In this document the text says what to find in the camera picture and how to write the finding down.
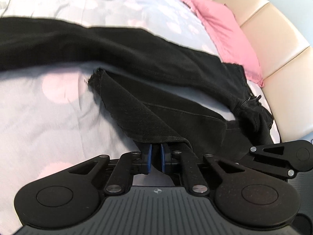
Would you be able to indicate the pink pillow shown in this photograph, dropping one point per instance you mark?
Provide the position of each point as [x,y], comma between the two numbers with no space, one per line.
[232,45]

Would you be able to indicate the black jeans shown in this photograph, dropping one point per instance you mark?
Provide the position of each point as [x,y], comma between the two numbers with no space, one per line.
[144,113]

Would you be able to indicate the grey duvet with pink dots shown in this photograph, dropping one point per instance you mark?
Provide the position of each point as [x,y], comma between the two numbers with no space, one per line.
[52,119]

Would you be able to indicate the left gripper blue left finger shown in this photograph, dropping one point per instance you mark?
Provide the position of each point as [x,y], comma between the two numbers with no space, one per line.
[146,158]

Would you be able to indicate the beige padded headboard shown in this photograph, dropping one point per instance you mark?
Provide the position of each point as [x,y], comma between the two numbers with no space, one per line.
[280,32]

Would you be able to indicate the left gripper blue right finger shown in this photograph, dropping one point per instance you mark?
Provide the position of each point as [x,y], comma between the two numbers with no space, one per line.
[166,158]

